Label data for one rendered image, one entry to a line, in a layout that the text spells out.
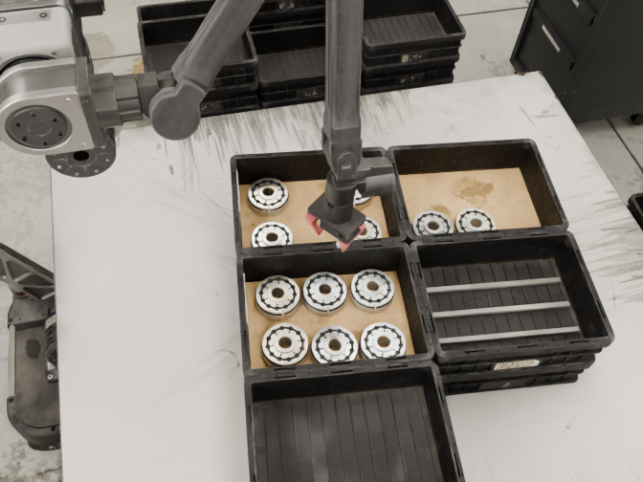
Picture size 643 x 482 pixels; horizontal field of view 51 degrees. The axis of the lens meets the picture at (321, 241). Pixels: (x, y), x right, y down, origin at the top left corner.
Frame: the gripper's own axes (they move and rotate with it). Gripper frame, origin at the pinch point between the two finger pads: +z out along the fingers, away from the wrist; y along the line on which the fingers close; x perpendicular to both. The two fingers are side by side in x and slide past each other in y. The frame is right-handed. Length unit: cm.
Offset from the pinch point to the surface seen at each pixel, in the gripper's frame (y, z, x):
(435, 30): 51, 57, -144
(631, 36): -13, 46, -180
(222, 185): 49, 37, -17
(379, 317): -13.4, 23.1, -3.7
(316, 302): -0.5, 20.6, 3.9
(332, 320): -5.5, 23.4, 3.9
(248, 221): 28.1, 23.9, -5.0
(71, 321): 47, 38, 39
